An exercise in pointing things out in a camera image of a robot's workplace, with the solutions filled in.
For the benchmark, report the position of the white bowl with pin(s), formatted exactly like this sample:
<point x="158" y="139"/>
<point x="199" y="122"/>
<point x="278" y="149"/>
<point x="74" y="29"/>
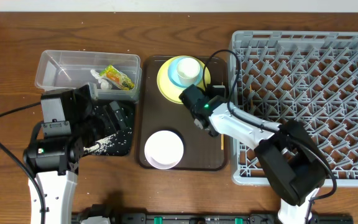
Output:
<point x="164" y="149"/>

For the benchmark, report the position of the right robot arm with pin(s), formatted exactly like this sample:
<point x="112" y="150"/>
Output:
<point x="292" y="163"/>

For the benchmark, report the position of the pile of rice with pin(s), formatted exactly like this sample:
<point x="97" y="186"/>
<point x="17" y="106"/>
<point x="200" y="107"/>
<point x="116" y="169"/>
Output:
<point x="118" y="144"/>

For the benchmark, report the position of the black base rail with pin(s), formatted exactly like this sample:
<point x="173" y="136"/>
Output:
<point x="98" y="213"/>

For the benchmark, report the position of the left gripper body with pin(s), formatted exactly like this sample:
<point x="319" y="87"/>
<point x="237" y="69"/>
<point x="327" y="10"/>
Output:
<point x="88" y="129"/>

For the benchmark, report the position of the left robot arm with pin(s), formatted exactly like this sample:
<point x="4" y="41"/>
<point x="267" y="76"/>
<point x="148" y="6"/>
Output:
<point x="54" y="168"/>

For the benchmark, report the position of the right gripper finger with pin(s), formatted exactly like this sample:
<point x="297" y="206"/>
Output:
<point x="200" y="122"/>
<point x="216" y="90"/>

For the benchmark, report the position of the clear plastic bin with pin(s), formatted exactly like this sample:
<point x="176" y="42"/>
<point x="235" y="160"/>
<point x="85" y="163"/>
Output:
<point x="72" y="69"/>

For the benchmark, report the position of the cream white cup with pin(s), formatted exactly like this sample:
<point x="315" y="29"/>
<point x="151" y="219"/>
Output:
<point x="188" y="70"/>

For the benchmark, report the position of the brown serving tray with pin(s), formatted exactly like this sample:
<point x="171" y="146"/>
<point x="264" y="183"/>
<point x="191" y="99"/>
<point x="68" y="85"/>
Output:
<point x="201" y="151"/>

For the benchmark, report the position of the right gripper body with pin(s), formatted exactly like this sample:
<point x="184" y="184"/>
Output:
<point x="188" y="97"/>

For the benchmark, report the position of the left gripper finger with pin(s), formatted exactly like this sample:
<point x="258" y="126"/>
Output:
<point x="108" y="116"/>
<point x="117" y="116"/>

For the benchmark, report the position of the grey dishwasher rack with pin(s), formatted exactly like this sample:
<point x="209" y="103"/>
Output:
<point x="311" y="77"/>

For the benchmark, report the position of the green orange snack wrapper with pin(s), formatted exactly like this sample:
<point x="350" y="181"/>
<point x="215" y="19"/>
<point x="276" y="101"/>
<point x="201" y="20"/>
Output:
<point x="119" y="79"/>

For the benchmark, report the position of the black waste tray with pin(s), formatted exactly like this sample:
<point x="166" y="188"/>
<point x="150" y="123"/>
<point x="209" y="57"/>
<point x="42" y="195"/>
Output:
<point x="129" y="109"/>

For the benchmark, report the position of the light blue bowl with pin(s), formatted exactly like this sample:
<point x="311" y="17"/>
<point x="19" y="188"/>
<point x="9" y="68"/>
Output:
<point x="172" y="73"/>

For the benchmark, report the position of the white tissue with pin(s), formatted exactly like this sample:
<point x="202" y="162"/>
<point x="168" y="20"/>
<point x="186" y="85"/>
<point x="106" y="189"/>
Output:
<point x="104" y="83"/>

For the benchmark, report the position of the yellow plate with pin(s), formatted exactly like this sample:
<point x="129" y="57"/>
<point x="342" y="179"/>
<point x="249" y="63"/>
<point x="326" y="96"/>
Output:
<point x="172" y="92"/>

